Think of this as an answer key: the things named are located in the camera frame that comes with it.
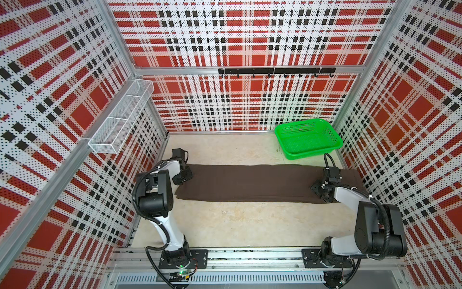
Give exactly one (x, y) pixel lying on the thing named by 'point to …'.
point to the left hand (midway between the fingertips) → (187, 178)
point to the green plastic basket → (302, 138)
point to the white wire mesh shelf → (112, 134)
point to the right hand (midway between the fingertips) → (318, 188)
